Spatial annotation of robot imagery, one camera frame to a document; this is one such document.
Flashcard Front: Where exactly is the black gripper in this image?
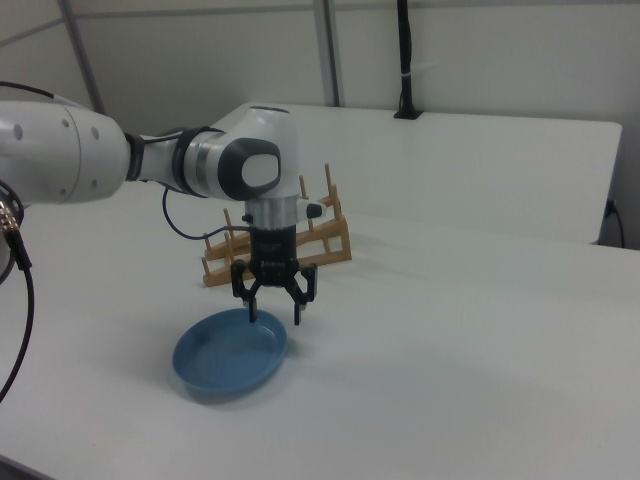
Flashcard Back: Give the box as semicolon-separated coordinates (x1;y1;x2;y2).
230;225;320;327

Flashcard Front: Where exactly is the blue round plate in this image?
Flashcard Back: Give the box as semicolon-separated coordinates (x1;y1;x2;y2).
171;306;290;400

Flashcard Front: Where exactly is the wooden peg plate rack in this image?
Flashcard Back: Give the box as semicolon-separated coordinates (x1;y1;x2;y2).
199;162;354;290

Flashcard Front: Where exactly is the black clamped pole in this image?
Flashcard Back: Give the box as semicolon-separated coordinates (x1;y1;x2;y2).
392;0;426;121

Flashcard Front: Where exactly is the dark blue wrist cable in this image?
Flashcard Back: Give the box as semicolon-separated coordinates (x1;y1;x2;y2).
161;184;254;241

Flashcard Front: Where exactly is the black cable gold connector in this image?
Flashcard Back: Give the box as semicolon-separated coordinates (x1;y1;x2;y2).
0;177;37;404

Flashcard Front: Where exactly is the thin black cable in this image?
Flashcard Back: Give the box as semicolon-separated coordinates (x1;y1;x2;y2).
0;82;76;109

